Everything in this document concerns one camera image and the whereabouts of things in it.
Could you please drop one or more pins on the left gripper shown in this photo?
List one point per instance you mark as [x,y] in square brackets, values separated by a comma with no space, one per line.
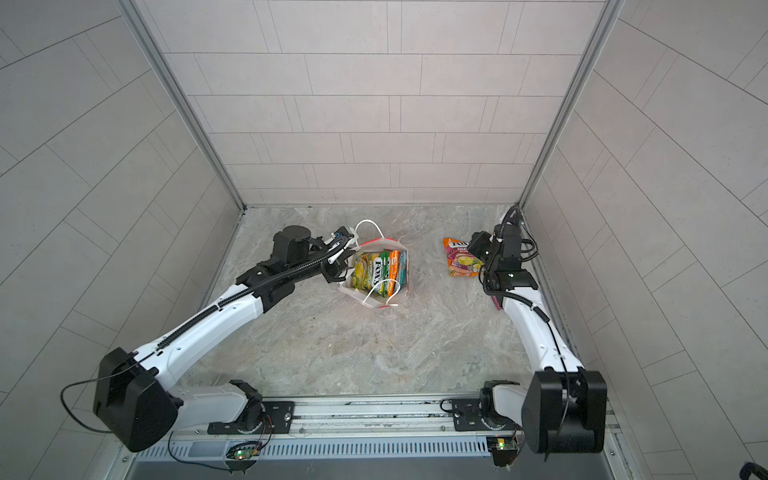
[336,268]

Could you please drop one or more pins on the orange Fox's candy packet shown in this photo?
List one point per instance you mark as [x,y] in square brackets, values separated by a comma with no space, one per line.
[461,263]

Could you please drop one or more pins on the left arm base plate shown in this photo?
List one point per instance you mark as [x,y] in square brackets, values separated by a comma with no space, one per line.
[268,417]

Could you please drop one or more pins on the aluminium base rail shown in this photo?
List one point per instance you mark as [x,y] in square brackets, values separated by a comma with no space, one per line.
[397,417]

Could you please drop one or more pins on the teal candy packet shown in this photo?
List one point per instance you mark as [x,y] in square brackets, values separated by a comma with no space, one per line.
[402,269]

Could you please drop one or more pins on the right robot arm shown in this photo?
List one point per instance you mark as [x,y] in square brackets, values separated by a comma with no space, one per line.
[563,409]

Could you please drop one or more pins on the left green circuit board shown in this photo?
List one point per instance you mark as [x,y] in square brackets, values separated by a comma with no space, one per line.
[246,451]

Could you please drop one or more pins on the right aluminium corner post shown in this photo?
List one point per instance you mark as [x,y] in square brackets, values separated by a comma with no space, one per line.
[605,22]

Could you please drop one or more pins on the aluminium corner post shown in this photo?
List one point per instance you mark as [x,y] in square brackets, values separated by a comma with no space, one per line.
[138,28]
[605,22]

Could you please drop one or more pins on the right circuit board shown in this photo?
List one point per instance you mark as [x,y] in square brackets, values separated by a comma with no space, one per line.
[503,450]

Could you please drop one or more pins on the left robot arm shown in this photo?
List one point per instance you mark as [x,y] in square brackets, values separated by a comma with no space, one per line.
[136,395]

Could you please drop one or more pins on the left aluminium corner post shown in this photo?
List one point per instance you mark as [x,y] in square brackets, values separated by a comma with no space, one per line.
[138,28]

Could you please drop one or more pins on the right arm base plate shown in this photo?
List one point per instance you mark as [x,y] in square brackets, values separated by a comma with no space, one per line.
[467,417]

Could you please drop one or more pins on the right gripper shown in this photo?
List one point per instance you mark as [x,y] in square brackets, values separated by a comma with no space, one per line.
[480,238]

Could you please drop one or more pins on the red paper gift bag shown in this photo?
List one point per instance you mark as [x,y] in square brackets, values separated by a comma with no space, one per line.
[370,238]

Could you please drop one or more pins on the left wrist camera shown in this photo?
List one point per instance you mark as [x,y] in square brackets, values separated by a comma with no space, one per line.
[343,236]

